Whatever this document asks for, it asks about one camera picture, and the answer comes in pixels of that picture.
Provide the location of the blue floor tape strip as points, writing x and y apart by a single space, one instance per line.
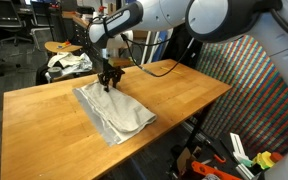
134 168

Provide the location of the round wooden side table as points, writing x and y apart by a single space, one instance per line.
62 47

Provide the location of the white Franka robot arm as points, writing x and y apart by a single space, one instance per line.
217 20

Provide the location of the wooden workbench with drawers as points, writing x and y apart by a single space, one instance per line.
82 36

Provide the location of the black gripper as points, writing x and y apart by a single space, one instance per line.
111 72

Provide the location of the white crumpled cloth pile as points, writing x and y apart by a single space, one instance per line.
72 61

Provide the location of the white woven towel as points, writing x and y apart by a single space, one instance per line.
124 110

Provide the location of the multicolour patterned backdrop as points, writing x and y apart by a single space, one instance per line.
250 100

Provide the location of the grey duct tape roll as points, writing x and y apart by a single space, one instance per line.
54 71

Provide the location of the open cardboard box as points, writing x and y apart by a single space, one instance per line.
184 160

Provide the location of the black metal table frame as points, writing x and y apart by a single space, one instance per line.
197 133

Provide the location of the white cup stack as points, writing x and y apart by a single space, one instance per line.
95 15

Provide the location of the white aluminium rails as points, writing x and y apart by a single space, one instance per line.
239 150

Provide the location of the tan wrist camera block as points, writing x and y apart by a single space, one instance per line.
122 62

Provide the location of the yellow green tool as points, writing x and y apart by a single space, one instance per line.
263 160

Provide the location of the red black bottle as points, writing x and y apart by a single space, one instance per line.
101 10

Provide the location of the grey duct tape strip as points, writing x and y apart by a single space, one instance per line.
90 111

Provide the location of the red round cap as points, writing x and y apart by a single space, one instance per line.
276 157

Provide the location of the yellow red small item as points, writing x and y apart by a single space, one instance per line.
64 44

